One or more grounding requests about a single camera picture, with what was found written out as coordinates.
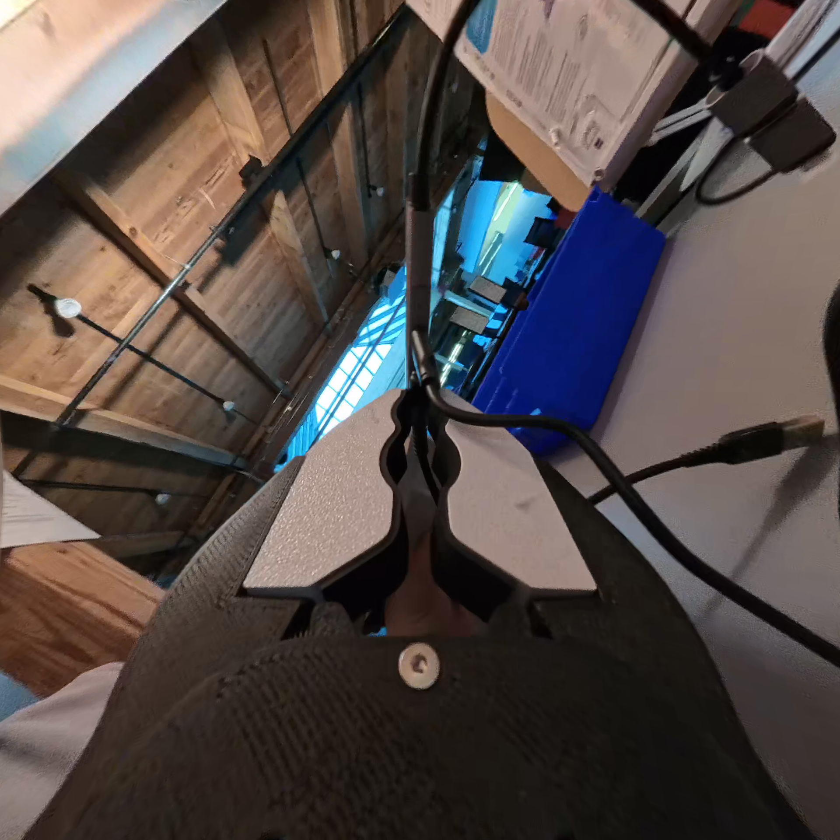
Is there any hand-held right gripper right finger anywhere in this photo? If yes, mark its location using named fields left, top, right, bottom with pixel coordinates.
left=430, top=407, right=601, bottom=621

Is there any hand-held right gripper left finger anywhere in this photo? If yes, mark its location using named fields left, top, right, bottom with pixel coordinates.
left=243, top=388, right=413, bottom=608

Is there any blue plastic bin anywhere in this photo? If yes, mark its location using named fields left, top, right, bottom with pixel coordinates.
left=471, top=187, right=667, bottom=457

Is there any grey desk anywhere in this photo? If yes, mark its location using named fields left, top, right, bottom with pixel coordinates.
left=545, top=66, right=840, bottom=840

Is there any person's left hand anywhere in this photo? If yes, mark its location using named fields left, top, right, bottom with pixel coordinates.
left=384, top=525, right=488, bottom=639

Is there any wooden beam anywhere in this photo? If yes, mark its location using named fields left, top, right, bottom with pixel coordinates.
left=0, top=541, right=165, bottom=697

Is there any paper notice on beam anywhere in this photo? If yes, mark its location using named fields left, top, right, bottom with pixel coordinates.
left=0, top=469, right=101, bottom=549

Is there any printed instruction sheet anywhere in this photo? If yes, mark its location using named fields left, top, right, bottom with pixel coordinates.
left=407, top=0, right=700, bottom=188

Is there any grey adapter hub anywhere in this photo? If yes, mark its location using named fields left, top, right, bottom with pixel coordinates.
left=694, top=49, right=837, bottom=206

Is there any braided cable with flat plug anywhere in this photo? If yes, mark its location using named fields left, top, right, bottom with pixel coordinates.
left=586, top=413, right=826, bottom=508

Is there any thick black cable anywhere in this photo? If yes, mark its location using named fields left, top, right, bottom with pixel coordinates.
left=820, top=279, right=840, bottom=463

